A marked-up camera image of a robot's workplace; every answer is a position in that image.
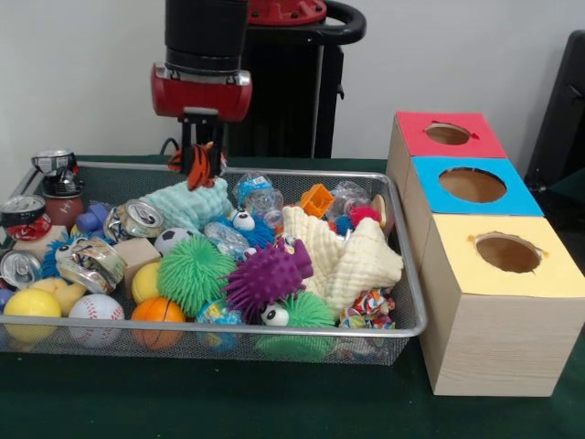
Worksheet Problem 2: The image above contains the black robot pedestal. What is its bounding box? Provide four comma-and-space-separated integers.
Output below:
219, 0, 367, 158

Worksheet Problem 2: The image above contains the cream muslin cloth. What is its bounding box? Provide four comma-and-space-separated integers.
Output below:
282, 206, 404, 312

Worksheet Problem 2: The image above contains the red soda can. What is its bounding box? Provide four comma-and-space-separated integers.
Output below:
0, 195, 49, 241

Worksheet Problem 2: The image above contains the orange basketball toy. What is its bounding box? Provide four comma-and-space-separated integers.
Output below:
132, 296, 186, 350

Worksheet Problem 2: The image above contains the wooden box with three holes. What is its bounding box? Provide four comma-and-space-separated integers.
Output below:
387, 112, 585, 398

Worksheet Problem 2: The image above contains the mint green cloth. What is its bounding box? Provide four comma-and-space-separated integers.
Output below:
142, 177, 233, 232

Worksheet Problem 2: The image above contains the white baseball toy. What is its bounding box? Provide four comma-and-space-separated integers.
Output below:
69, 294, 125, 348

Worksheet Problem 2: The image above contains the crushed silver can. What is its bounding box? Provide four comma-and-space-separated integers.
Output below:
55, 237, 127, 294

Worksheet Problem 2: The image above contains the shallow clear mesh bin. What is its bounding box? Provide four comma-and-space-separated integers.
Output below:
0, 160, 428, 365

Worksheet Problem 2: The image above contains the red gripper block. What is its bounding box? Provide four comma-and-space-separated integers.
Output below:
151, 62, 253, 177

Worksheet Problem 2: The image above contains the tiger striped plush toy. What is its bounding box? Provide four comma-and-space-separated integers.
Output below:
168, 142, 228, 192

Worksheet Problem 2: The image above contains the orange plastic toy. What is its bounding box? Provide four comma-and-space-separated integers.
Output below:
300, 184, 335, 219

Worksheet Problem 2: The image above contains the smooth yellow ball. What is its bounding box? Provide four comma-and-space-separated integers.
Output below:
4, 289, 62, 345

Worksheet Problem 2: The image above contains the black chair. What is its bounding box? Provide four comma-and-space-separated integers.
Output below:
526, 30, 585, 198

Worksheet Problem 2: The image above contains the black soda can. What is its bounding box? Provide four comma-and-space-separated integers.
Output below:
32, 150, 86, 198

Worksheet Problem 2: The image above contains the blue globe ball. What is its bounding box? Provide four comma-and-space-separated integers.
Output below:
197, 300, 244, 351

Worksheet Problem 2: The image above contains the green spiky ball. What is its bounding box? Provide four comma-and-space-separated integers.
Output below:
256, 292, 338, 360
157, 236, 238, 317

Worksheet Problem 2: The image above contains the purple spiky ball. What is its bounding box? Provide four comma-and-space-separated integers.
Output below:
222, 239, 315, 324

